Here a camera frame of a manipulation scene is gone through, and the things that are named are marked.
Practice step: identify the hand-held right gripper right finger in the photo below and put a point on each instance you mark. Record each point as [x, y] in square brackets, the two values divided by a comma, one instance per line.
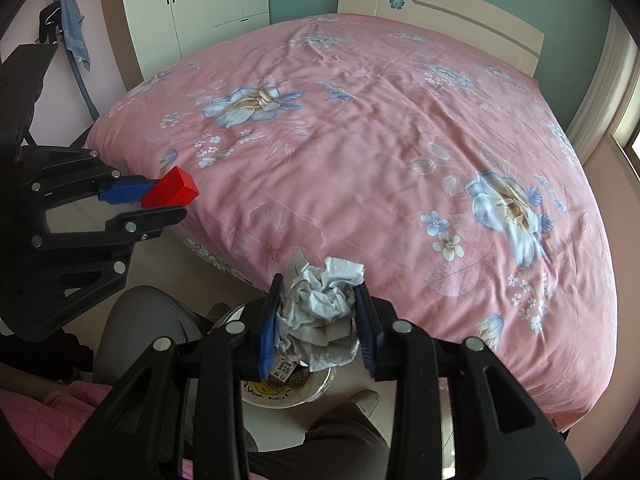
[365, 335]

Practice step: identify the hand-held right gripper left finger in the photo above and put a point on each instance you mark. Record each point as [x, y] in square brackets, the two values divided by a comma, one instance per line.
[270, 330]

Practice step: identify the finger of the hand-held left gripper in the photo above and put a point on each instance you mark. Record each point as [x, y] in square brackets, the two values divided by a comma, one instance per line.
[150, 220]
[125, 189]

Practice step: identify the red block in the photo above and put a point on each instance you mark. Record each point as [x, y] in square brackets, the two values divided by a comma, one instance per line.
[172, 187]

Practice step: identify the grey paper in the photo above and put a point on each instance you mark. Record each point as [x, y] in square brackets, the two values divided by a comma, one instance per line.
[325, 300]

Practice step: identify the small white cardboard box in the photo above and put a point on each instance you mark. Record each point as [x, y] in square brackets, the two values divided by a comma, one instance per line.
[283, 370]

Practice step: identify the white bin with plastic liner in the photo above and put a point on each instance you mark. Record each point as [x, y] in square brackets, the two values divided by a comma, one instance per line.
[257, 390]

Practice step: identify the blue clothes rack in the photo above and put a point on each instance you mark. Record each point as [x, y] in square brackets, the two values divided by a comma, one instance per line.
[82, 87]

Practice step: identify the beige slipper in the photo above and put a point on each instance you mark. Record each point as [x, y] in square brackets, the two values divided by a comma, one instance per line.
[365, 401]

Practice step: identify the blue towel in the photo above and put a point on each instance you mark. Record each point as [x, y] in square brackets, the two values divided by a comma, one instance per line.
[72, 25]

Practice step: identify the person's left leg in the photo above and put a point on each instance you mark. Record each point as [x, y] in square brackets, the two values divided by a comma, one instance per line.
[145, 320]

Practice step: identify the person's leg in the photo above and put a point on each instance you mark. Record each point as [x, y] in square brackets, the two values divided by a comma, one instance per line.
[340, 440]
[145, 320]

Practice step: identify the person's right leg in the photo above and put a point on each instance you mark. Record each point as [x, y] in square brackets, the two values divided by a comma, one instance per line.
[340, 440]

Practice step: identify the pink floral bedspread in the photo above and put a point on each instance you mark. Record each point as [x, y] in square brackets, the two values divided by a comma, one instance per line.
[375, 135]

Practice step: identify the pink quilted garment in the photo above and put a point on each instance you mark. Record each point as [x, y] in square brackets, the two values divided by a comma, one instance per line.
[45, 420]

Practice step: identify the window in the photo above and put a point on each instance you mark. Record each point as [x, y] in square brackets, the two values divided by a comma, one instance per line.
[632, 130]

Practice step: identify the white headboard with butterfly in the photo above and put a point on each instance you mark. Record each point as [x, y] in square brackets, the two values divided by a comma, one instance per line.
[450, 5]

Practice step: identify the cream curtain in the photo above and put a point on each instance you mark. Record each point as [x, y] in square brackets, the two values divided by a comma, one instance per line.
[600, 85]

